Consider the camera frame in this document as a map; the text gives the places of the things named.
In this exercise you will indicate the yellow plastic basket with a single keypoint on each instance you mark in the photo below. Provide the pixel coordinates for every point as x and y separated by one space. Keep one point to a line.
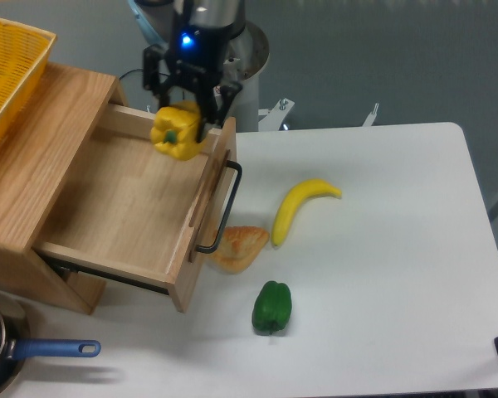
24 53

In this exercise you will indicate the black pan blue handle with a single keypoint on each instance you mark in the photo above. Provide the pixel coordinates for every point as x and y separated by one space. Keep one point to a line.
17 344

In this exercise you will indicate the wooden drawer cabinet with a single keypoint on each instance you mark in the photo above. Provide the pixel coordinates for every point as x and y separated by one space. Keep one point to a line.
35 158

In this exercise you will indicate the toy croissant pastry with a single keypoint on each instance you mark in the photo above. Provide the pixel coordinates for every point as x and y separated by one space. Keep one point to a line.
239 247

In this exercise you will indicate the yellow bell pepper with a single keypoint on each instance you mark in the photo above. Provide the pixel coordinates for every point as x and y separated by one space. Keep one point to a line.
175 130

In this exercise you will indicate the green bell pepper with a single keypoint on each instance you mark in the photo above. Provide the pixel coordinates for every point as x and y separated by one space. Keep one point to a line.
272 308

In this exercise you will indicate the yellow banana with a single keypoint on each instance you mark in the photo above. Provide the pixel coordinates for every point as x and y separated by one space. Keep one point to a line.
292 202

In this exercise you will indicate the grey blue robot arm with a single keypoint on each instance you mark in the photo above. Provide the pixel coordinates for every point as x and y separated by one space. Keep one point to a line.
155 20

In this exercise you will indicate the open wooden top drawer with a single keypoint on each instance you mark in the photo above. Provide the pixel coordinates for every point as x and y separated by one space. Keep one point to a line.
131 214

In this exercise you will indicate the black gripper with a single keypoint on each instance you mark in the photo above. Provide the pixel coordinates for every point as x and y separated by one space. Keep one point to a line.
194 59

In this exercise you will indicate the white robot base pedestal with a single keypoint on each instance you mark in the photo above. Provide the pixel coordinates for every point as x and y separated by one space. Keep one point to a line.
247 57

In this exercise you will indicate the black drawer handle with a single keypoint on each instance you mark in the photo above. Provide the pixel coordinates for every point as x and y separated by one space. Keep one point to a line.
209 249

